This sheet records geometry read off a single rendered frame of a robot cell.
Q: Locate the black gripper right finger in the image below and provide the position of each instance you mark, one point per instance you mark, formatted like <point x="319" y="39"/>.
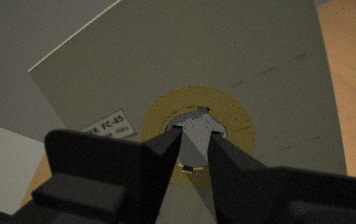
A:
<point x="245" y="191"/>

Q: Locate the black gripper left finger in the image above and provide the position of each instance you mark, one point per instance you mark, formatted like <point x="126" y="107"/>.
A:
<point x="144" y="169"/>

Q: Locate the grey flat panel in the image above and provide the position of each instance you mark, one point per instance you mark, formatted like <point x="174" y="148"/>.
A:
<point x="259" y="66"/>

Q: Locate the grey cylinder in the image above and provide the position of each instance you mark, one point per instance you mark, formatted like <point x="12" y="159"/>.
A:
<point x="197" y="128"/>

